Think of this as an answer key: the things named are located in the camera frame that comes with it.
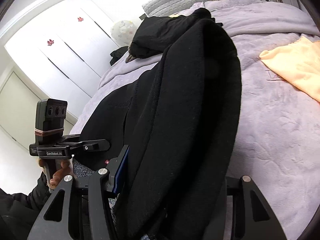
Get black folded garment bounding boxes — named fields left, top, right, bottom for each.
left=128, top=11, right=215, bottom=59

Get person's black sleeve forearm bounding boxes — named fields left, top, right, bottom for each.
left=1, top=174, right=50, bottom=239

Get orange peach garment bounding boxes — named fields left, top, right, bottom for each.
left=259, top=36, right=320, bottom=101

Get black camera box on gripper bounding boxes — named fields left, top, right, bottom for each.
left=35, top=99, right=67, bottom=145

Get black and grey patterned pants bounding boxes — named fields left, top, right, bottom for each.
left=72, top=19, right=241, bottom=239

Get white wardrobe with red stickers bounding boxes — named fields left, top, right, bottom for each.
left=5, top=4, right=118, bottom=97

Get lilac fleece bed blanket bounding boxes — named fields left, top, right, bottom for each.
left=69, top=0, right=320, bottom=240

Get person's left hand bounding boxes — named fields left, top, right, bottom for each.
left=47, top=159, right=74, bottom=190

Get black clothes pile beside bed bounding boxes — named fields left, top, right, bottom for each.
left=110, top=46, right=136, bottom=66

